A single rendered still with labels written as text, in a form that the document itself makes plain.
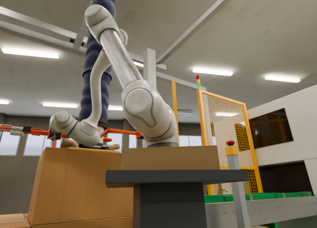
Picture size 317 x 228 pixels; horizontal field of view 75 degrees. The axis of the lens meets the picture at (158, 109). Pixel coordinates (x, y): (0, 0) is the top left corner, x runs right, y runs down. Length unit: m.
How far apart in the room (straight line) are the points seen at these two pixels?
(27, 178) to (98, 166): 8.73
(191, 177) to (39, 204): 0.88
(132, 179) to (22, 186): 9.49
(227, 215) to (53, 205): 1.21
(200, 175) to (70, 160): 0.86
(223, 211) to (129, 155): 1.19
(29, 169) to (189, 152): 9.52
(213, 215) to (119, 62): 1.27
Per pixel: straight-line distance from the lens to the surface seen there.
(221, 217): 1.77
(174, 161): 0.75
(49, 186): 1.34
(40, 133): 1.56
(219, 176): 0.78
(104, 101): 1.65
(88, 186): 1.39
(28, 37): 4.15
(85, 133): 1.23
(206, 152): 0.80
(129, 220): 1.49
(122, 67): 0.93
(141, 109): 0.71
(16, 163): 10.31
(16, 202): 10.14
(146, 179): 0.69
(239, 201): 1.67
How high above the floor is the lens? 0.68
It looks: 22 degrees up
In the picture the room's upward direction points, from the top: 2 degrees counter-clockwise
